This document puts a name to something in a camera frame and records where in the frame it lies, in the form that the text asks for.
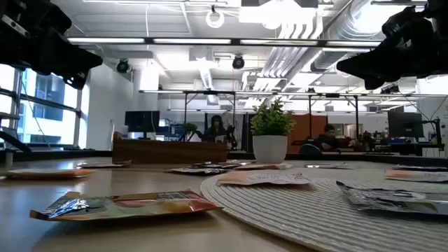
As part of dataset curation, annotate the black office chair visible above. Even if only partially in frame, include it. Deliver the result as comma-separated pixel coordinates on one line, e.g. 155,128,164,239
299,143,325,161

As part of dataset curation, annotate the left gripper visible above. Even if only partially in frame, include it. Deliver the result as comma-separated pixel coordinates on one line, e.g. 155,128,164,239
0,0,104,90

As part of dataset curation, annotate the mango black tea packet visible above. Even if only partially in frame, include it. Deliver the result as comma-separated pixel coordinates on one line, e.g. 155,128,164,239
29,190,225,223
303,162,351,170
76,160,132,169

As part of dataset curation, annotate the black overhead light bar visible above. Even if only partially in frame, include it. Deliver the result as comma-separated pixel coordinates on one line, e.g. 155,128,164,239
66,36,383,49

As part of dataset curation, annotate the black background rig frame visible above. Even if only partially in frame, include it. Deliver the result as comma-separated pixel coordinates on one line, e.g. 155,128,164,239
307,93,361,141
183,90,237,143

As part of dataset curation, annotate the small background green plant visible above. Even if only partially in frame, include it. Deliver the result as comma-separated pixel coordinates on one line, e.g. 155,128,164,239
181,122,200,136

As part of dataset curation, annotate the silver foil packet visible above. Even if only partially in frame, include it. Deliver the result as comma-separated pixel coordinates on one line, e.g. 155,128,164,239
335,180,448,216

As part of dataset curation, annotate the black ceiling camera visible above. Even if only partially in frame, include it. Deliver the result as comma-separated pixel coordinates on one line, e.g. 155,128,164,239
231,55,246,71
115,58,131,74

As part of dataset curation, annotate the black office desk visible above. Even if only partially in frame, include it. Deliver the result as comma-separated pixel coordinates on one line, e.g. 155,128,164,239
363,141,446,157

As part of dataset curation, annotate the wooden tea organizer box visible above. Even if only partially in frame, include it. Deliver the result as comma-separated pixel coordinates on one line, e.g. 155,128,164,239
111,131,229,165

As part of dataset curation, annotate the person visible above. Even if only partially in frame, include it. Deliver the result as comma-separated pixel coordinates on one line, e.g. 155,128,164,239
313,124,342,152
202,114,230,144

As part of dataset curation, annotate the large office window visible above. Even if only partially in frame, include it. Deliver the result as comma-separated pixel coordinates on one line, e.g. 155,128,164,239
0,64,90,150

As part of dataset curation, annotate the white round woven placemat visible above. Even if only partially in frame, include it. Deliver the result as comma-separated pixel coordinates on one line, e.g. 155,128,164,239
199,167,448,252

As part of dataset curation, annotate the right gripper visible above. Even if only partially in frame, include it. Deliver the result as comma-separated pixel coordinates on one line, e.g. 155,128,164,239
335,0,448,91

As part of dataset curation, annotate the black computer monitor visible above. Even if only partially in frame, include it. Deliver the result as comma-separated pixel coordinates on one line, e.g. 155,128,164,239
387,111,425,139
124,110,161,140

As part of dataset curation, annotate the white ring lamp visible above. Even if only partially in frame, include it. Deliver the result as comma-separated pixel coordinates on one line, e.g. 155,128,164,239
205,10,226,30

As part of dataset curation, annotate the green plant in white pot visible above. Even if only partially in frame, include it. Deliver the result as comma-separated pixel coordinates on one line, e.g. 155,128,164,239
249,97,295,165

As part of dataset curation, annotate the silver ventilation duct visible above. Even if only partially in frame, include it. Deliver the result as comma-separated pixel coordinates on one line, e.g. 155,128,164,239
309,0,389,73

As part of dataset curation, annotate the orange office partition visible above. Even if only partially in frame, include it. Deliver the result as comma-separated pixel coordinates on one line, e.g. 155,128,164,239
286,113,329,155

